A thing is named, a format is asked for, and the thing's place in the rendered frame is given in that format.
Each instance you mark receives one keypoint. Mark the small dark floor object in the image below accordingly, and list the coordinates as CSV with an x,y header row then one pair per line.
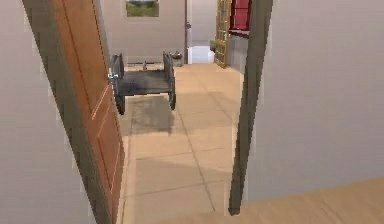
x,y
176,55

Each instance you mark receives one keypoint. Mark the green landscape wall picture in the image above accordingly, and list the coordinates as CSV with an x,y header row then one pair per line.
x,y
142,8

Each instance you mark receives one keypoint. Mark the brown wooden room door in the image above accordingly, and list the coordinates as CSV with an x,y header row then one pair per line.
x,y
83,66

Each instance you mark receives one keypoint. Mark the small grey floor object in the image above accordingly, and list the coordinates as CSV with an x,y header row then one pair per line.
x,y
145,65

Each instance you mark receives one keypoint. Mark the red window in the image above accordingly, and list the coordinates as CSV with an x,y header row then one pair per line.
x,y
241,15

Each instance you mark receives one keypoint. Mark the dark grey low table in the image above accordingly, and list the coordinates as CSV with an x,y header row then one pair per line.
x,y
143,81

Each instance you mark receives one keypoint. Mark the yellow framed glass door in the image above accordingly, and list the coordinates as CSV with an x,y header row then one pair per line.
x,y
222,31

